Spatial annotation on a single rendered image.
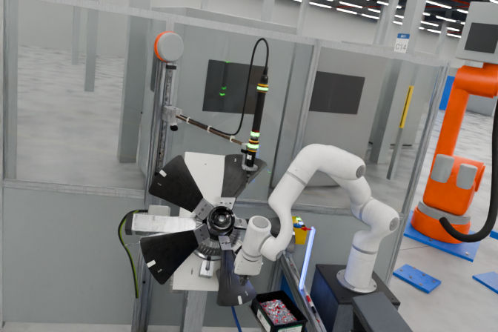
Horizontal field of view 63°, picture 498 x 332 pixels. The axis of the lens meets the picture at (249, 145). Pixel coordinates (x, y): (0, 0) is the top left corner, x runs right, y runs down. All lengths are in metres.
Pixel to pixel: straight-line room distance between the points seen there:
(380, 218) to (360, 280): 0.33
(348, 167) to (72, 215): 1.72
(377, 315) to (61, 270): 2.03
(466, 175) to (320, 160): 3.81
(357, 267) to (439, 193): 3.43
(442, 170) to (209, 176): 3.58
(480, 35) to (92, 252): 4.42
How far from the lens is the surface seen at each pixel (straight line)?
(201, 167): 2.14
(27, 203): 2.71
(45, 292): 2.98
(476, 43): 5.25
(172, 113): 2.14
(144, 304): 2.76
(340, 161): 1.57
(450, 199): 5.35
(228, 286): 1.76
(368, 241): 1.95
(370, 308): 1.42
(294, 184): 1.50
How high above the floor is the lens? 1.98
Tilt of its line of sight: 14 degrees down
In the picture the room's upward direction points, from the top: 9 degrees clockwise
